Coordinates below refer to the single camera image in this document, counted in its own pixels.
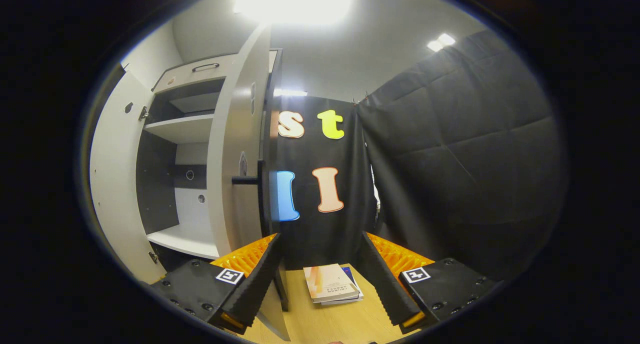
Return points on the white and orange book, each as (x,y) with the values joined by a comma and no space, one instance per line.
(327,283)

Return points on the cloth clip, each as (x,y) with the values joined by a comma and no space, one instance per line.
(361,99)

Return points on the small ceiling light panel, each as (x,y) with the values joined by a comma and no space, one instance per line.
(441,41)
(290,92)

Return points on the white cabinet door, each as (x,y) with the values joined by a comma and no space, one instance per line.
(115,184)
(225,134)

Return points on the metal door hinge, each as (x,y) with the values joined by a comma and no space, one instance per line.
(153,257)
(143,113)

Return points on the white cabinet drawer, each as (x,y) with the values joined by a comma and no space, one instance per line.
(180,76)

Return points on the white cabinet shelf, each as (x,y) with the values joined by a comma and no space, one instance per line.
(185,239)
(185,129)

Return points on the large ceiling light panel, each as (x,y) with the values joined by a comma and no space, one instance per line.
(295,1)

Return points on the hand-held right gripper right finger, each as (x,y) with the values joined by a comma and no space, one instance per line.
(382,284)

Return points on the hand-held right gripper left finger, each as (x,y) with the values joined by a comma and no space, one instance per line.
(255,284)

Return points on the white and grey cabinet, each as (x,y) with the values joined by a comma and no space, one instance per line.
(155,184)

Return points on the blue and white book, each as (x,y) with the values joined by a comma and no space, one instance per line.
(351,276)

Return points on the black backdrop cloth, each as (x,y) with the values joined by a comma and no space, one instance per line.
(450,159)

